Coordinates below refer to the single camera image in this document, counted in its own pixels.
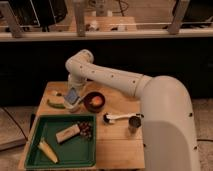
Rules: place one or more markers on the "green cucumber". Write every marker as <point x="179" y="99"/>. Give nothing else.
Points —
<point x="55" y="105"/>

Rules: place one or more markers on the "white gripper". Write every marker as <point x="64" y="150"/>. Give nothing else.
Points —
<point x="77" y="83"/>

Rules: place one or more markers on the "blue sponge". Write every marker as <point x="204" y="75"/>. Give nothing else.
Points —
<point x="72" y="96"/>

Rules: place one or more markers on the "yellow corn cob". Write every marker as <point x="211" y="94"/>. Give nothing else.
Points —
<point x="48" y="151"/>

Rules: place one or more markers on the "wooden board table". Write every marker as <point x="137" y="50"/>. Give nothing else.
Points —
<point x="116" y="147"/>

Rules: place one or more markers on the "orange fruit in bowl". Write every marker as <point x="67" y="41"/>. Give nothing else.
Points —
<point x="96" y="101"/>

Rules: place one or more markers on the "white small object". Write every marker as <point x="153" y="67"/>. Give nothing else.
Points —
<point x="56" y="93"/>

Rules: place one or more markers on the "dark grape bunch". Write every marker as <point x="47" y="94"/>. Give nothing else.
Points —
<point x="85" y="129"/>

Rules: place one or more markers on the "beige rectangular block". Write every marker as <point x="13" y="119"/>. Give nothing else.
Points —
<point x="67" y="133"/>

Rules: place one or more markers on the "green plastic tray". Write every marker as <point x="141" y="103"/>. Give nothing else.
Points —
<point x="72" y="137"/>

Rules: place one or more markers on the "metal cup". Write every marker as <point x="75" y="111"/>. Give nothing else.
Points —
<point x="134" y="124"/>

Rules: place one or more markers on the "dark brown bowl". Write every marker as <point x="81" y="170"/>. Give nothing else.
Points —
<point x="89" y="106"/>

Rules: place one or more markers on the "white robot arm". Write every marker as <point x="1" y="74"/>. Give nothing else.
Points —
<point x="168" y="125"/>

